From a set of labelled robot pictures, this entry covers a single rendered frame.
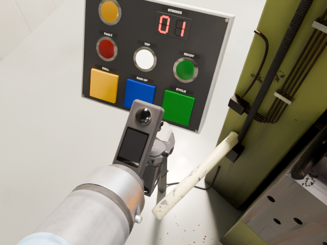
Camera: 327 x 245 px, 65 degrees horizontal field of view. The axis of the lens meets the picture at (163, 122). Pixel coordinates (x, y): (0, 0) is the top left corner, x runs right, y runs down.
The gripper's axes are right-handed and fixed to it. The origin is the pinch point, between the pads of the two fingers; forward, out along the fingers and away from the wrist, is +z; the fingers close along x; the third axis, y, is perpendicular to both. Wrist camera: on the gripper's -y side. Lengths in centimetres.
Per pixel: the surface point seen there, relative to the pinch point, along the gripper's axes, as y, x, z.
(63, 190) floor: 93, -64, 53
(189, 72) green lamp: -8.5, 1.2, 10.6
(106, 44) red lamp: -9.8, -19.9, 10.6
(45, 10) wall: 15, -175, 175
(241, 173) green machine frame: 44, 27, 59
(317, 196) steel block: 11.7, 37.1, 10.3
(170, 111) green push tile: 1.8, -1.3, 10.2
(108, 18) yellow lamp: -15.8, -19.9, 10.7
